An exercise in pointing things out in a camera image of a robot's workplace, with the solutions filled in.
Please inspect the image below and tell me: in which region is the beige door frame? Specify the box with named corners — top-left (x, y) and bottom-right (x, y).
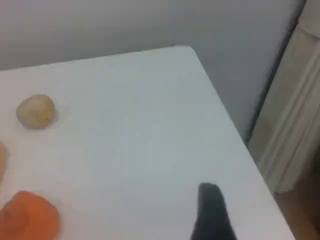
top-left (246, 0), bottom-right (320, 194)

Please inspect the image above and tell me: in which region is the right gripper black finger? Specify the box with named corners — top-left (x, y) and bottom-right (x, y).
top-left (190, 182), bottom-right (237, 240)

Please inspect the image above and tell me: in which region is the orange striped spiral bread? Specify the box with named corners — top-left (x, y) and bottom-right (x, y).
top-left (0, 142), bottom-right (8, 181)

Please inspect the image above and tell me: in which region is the orange fruit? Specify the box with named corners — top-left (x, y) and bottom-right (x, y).
top-left (0, 190), bottom-right (61, 240)

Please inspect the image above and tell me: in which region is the pale yellow potato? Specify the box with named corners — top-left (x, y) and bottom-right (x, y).
top-left (16, 93), bottom-right (56, 130)

